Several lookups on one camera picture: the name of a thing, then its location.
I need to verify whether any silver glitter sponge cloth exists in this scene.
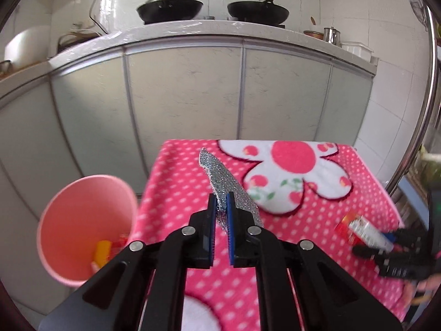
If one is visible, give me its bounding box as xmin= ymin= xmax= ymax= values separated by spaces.
xmin=199 ymin=147 xmax=263 ymax=230

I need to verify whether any yellow foam fruit net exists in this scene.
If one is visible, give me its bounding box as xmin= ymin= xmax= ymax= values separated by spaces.
xmin=91 ymin=240 xmax=112 ymax=272

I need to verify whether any pink plastic trash bucket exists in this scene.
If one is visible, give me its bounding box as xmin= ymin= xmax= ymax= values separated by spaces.
xmin=37 ymin=175 xmax=138 ymax=288

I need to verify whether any kitchen counter cabinet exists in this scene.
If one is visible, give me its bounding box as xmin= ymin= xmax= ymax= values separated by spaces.
xmin=1 ymin=20 xmax=377 ymax=314

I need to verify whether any right hand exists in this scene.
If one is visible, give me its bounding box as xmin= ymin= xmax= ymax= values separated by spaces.
xmin=402 ymin=273 xmax=441 ymax=307

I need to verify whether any pink polka dot cloth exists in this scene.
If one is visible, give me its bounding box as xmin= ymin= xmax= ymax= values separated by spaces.
xmin=130 ymin=140 xmax=406 ymax=320

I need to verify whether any steel cup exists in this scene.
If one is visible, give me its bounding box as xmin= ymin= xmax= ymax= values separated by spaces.
xmin=323 ymin=27 xmax=341 ymax=46

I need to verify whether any copper bowl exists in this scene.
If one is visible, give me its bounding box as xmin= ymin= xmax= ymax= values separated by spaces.
xmin=303 ymin=30 xmax=324 ymax=40

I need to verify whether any right black wok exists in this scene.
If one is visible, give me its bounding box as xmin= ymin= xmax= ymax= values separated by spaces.
xmin=227 ymin=0 xmax=289 ymax=26

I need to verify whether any black wok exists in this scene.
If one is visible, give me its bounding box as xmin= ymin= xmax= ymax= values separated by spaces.
xmin=227 ymin=0 xmax=289 ymax=26
xmin=136 ymin=0 xmax=203 ymax=25

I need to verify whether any dark induction cooker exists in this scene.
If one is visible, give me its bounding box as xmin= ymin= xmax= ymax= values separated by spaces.
xmin=57 ymin=29 xmax=102 ymax=54

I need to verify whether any left black wok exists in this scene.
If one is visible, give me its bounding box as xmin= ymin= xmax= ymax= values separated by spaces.
xmin=136 ymin=0 xmax=203 ymax=25

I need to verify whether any white rice cooker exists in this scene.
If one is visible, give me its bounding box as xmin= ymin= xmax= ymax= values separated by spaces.
xmin=4 ymin=25 xmax=51 ymax=70

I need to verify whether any steel bowl on counter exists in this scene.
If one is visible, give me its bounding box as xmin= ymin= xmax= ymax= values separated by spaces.
xmin=0 ymin=60 xmax=13 ymax=76

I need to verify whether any steel pipe rail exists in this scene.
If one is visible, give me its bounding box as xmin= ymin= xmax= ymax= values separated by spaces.
xmin=386 ymin=4 xmax=438 ymax=196

